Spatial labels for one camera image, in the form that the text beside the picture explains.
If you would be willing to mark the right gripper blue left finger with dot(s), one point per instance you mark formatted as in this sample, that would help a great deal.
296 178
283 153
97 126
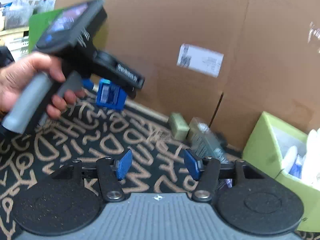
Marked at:
123 165

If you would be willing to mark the small blue box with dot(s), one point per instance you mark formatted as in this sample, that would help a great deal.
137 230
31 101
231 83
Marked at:
110 95

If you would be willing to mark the clear box with purple end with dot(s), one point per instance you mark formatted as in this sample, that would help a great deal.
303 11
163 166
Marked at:
204 143

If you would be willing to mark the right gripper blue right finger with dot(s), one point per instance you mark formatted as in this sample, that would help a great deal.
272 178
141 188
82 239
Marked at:
193 164

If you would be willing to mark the white shipping label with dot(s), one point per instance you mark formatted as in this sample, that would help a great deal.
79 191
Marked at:
199 59

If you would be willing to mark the dark green box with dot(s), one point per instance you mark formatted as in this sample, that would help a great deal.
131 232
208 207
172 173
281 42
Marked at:
38 23

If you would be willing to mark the large brown cardboard box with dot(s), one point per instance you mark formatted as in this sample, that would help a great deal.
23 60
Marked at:
225 61

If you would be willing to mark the person's left hand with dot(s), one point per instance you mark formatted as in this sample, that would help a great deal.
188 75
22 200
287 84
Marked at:
17 75

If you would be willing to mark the patterned black and tan mat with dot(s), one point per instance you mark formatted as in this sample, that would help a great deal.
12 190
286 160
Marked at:
59 182

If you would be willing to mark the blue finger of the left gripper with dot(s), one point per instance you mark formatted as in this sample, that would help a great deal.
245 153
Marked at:
88 84

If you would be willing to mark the olive green small box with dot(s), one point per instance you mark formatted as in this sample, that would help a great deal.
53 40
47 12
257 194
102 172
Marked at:
178 126

